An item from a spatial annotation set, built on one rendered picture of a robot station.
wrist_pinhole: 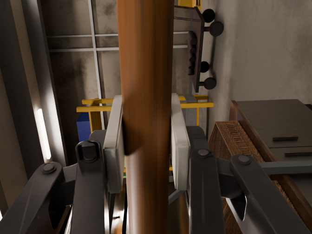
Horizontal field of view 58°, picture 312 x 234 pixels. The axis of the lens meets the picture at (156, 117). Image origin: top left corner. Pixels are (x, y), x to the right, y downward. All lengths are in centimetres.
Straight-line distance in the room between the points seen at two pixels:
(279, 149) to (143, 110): 145
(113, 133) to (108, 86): 734
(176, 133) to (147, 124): 2
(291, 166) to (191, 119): 396
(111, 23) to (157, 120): 703
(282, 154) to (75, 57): 643
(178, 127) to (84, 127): 518
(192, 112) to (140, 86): 504
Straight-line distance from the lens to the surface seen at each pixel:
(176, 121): 16
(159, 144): 17
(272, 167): 135
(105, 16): 719
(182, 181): 16
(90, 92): 762
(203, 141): 16
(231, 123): 189
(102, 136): 17
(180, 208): 192
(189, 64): 487
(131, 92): 16
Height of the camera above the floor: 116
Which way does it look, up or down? 1 degrees down
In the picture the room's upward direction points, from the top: 92 degrees counter-clockwise
